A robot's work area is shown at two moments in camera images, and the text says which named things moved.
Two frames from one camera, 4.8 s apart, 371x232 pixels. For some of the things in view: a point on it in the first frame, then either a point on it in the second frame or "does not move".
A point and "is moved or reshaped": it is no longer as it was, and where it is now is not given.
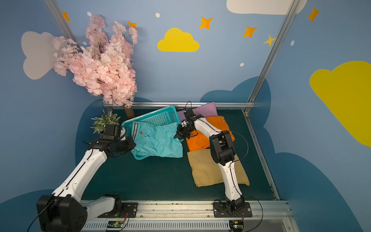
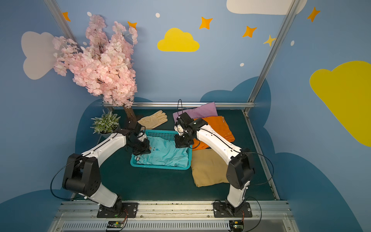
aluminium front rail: x=266 y=216 does not move
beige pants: x=206 y=170 does not move
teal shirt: x=156 y=139 is moved or reshaped
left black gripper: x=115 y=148 to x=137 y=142
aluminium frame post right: x=273 y=54 does not move
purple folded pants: x=207 y=109 does not move
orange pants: x=200 y=141 does not move
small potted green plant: x=107 y=118 does not move
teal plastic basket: x=163 y=116 to x=169 y=134
